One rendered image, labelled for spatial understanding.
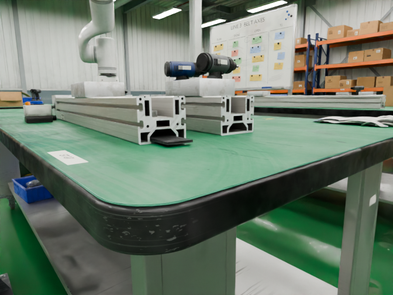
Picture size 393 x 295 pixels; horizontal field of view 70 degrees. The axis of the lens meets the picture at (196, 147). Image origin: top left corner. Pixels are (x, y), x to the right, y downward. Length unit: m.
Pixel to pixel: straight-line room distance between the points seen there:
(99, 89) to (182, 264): 0.55
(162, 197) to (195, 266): 0.18
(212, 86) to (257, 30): 3.53
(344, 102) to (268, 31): 2.16
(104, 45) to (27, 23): 11.42
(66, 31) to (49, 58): 1.29
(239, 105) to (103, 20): 0.77
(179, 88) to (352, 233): 0.61
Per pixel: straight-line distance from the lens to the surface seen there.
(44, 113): 1.10
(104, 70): 1.36
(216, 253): 0.42
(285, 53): 3.87
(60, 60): 12.76
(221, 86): 0.69
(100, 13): 1.25
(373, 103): 2.08
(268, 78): 3.97
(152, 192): 0.25
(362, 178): 0.85
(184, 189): 0.26
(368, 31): 10.65
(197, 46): 9.47
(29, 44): 12.61
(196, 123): 0.67
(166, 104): 0.55
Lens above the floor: 0.86
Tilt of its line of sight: 10 degrees down
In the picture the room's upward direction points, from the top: straight up
